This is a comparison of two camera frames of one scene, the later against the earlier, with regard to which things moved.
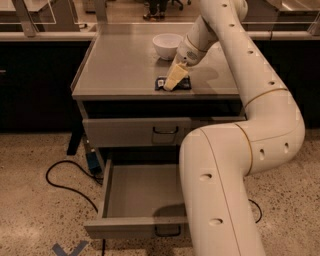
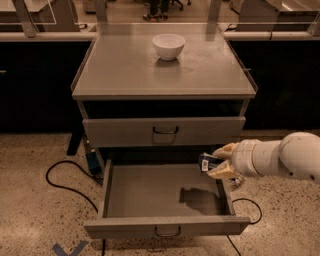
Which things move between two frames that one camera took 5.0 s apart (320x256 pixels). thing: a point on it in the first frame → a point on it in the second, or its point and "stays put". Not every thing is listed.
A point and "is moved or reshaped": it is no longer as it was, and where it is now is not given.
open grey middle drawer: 141,201 stays put
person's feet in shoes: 155,13 stays put
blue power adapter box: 93,162 stays put
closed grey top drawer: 146,131 stays put
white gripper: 187,52 → 245,159
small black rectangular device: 183,85 is moved or reshaped
